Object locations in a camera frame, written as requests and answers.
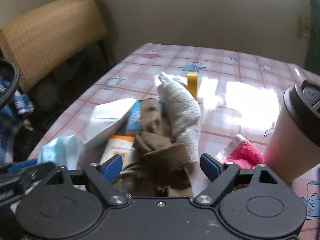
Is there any pink towel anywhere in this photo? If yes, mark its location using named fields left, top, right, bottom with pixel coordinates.
left=215, top=134, right=266, bottom=169

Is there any paper cup black lid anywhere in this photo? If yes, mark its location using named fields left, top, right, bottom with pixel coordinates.
left=263, top=80, right=319, bottom=183

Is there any orange tissue pack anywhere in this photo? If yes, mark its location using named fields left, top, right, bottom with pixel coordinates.
left=99, top=135, right=135, bottom=168

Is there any blue plaid cloth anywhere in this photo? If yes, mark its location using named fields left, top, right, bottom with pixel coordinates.
left=1, top=90, right=34, bottom=163

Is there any white knitted towel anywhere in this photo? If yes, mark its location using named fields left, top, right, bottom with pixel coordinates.
left=157, top=72, right=201, bottom=163

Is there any brown cloth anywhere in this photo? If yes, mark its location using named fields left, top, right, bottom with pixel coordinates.
left=113, top=99, right=194, bottom=199

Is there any white face mask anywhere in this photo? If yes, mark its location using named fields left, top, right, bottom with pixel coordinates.
left=78, top=98, right=137, bottom=167

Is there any black bag strap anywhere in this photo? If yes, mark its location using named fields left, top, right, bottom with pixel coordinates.
left=0, top=57, right=20, bottom=108

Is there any woven rattan chair back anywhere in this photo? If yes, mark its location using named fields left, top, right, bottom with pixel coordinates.
left=1, top=0, right=107, bottom=92

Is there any wall power outlet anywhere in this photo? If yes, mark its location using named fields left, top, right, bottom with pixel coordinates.
left=302, top=15, right=310, bottom=38

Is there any yellow tape roll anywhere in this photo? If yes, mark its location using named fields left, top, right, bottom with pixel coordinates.
left=187, top=72, right=197, bottom=99

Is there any blue tissue pack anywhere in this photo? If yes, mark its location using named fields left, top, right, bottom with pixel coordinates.
left=125, top=100, right=142, bottom=136

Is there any light blue face mask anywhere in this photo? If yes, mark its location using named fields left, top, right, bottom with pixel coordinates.
left=37, top=135, right=83, bottom=170

